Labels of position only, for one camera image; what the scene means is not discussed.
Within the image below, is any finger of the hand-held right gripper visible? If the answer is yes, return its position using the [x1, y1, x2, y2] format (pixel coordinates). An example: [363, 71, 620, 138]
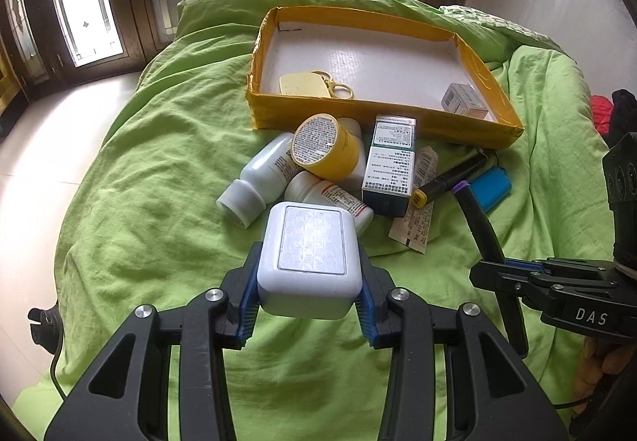
[505, 258, 616, 279]
[469, 261, 614, 303]

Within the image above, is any small white pill bottle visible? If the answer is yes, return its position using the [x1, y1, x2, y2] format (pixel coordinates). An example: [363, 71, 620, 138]
[338, 117, 366, 193]

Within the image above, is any yellow jar with label lid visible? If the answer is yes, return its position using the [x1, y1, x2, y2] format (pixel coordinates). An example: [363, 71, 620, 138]
[291, 114, 364, 180]

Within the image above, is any white power adapter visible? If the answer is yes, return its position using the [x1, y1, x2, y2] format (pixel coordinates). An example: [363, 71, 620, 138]
[256, 202, 361, 319]

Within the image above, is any black device with cable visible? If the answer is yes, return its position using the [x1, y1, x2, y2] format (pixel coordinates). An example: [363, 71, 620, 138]
[27, 304, 68, 402]

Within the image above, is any cream keychain with gold clasp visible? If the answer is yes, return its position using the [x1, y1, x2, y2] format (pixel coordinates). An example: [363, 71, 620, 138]
[279, 69, 355, 100]

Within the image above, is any green blanket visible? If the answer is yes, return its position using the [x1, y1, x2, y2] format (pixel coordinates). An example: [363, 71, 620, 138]
[10, 0, 620, 441]

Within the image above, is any yellow cardboard tray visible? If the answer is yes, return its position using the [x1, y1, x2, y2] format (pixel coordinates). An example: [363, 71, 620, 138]
[245, 5, 526, 150]

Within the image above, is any red cloth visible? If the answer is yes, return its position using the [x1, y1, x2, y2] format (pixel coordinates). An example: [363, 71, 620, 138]
[590, 94, 618, 135]

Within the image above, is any teal and white medicine box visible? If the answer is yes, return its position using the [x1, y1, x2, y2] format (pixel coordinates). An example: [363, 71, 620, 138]
[361, 115, 418, 218]

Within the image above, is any person's right hand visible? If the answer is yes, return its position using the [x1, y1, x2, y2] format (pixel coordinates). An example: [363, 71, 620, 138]
[572, 334, 637, 417]

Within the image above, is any black marker with purple band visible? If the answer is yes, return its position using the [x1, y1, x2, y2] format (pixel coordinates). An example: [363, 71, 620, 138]
[455, 182, 529, 356]

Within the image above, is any black marker with yellow caps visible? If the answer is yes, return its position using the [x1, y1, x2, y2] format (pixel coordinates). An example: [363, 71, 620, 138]
[408, 149, 498, 209]

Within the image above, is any large white pill bottle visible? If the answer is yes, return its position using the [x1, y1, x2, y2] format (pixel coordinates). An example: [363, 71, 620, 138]
[215, 132, 299, 229]

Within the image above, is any white bottle with coloured label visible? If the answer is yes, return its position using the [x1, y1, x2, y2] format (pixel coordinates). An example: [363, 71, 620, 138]
[283, 171, 374, 230]

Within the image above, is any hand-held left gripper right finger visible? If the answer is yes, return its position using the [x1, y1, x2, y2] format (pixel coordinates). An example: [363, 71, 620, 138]
[356, 247, 571, 441]

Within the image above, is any plain green pillow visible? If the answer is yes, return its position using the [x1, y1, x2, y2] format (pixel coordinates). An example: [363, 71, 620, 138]
[176, 0, 449, 41]

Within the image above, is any small white red-label box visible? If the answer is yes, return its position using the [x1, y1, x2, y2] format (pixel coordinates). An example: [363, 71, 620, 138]
[440, 82, 488, 119]

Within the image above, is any white ointment tube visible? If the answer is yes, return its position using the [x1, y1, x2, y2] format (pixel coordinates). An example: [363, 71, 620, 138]
[388, 147, 439, 255]

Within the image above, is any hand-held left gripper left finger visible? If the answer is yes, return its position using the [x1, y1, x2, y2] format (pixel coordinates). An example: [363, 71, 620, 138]
[45, 242, 264, 441]

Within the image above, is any patterned green pillow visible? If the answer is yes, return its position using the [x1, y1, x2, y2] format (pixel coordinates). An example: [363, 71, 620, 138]
[440, 4, 553, 61]

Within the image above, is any black cloth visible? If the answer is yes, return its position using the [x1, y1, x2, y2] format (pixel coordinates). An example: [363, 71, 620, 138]
[611, 89, 637, 138]

